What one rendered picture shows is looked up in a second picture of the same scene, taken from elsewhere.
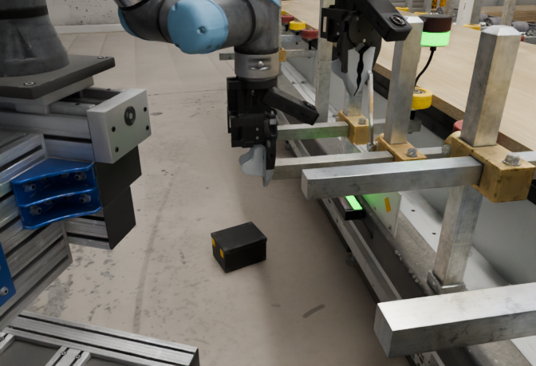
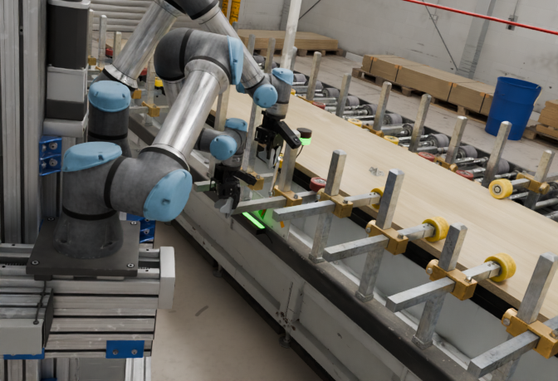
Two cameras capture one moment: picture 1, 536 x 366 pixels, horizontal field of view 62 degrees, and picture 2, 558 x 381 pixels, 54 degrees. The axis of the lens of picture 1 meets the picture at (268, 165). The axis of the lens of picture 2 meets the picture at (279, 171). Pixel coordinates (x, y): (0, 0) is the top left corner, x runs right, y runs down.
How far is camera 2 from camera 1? 122 cm
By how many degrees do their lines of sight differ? 28
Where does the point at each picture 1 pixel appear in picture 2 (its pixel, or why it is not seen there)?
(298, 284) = (183, 295)
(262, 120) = (234, 184)
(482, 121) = (334, 186)
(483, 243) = not seen: hidden behind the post
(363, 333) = (240, 319)
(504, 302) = (354, 245)
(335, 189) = (286, 217)
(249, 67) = (232, 160)
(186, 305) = not seen: hidden behind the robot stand
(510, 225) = (337, 229)
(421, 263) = (303, 251)
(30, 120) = not seen: hidden behind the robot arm
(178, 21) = (217, 146)
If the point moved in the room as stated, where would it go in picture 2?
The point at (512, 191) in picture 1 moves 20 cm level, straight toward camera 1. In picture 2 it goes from (345, 213) to (346, 241)
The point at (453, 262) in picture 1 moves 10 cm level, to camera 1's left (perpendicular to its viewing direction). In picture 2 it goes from (320, 246) to (296, 249)
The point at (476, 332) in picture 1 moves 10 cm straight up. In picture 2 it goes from (348, 253) to (355, 222)
